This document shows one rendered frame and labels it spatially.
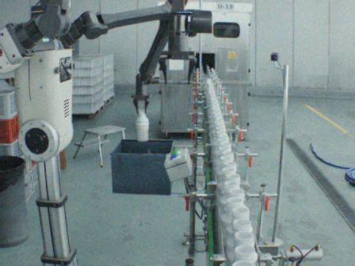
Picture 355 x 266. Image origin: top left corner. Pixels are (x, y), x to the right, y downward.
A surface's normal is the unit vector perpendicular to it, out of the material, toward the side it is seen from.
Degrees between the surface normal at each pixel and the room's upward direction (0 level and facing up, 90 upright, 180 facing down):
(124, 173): 90
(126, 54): 90
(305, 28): 90
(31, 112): 101
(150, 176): 90
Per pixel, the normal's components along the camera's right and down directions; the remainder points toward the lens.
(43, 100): -0.04, 0.39
